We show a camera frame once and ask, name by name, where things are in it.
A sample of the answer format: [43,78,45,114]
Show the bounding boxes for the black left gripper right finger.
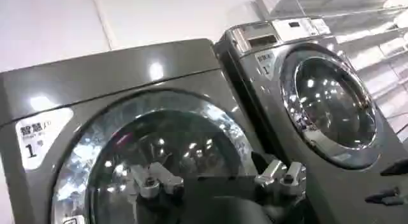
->
[251,151,307,199]

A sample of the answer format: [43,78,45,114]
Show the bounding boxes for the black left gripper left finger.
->
[129,161,186,200]

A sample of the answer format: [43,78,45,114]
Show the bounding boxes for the grey dryer with control panel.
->
[212,17,408,224]

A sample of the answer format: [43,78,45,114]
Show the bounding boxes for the round glass dryer door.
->
[50,89,259,224]
[279,47,384,171]

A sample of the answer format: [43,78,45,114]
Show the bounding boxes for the small white door sticker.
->
[61,214,86,224]

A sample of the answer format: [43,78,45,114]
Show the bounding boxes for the white number sticker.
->
[15,107,75,172]
[254,50,277,82]

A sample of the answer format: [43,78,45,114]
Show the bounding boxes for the grey dryer with large sticker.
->
[0,38,279,224]

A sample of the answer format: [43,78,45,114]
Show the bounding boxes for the white dryer control panel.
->
[272,17,332,43]

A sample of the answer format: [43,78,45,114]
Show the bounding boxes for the white shelf rack with goods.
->
[253,0,408,143]

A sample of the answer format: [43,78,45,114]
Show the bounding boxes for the black pointed bracket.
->
[364,186,405,207]

